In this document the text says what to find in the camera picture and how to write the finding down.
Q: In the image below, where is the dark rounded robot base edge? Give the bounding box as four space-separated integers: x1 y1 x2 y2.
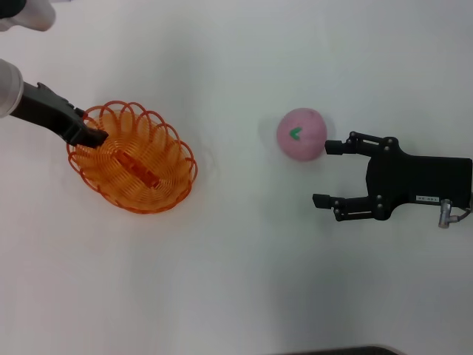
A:
286 344 404 355

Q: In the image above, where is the pink toy peach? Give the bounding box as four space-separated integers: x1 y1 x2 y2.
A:
276 107 329 162

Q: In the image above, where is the right gripper connector cable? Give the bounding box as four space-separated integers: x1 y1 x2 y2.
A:
438 198 473 229

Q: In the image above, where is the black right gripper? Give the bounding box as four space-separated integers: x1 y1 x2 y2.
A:
312 131 473 223

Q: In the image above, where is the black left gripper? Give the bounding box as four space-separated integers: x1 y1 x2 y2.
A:
9 81 109 147

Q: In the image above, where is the orange plastic woven basket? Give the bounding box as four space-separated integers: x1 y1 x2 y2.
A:
66 99 199 215

